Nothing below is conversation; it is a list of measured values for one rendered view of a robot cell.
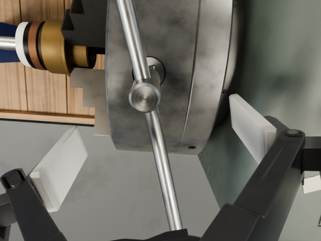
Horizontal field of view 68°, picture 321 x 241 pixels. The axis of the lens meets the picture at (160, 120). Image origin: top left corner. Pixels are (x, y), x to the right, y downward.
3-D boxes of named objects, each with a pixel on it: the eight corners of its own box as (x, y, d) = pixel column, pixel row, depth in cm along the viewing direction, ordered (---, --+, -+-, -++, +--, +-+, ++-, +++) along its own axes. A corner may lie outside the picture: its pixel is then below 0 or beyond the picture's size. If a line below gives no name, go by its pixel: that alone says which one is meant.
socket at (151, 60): (132, 56, 26) (129, 60, 24) (161, 50, 26) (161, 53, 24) (139, 85, 28) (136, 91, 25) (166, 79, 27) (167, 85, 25)
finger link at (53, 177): (58, 212, 15) (47, 213, 15) (89, 154, 21) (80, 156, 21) (39, 172, 14) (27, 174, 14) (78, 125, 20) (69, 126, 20)
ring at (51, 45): (84, 14, 33) (16, 8, 32) (84, 82, 35) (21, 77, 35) (99, 23, 42) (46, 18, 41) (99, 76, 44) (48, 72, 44)
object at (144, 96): (137, 60, 27) (124, 87, 16) (156, 56, 26) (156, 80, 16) (142, 79, 27) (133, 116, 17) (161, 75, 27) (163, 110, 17)
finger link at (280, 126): (293, 155, 12) (357, 144, 11) (254, 117, 16) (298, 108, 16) (293, 180, 12) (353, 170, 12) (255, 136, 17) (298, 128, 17)
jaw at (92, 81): (141, 71, 37) (136, 147, 38) (143, 74, 42) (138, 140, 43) (69, 66, 36) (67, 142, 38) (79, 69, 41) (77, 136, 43)
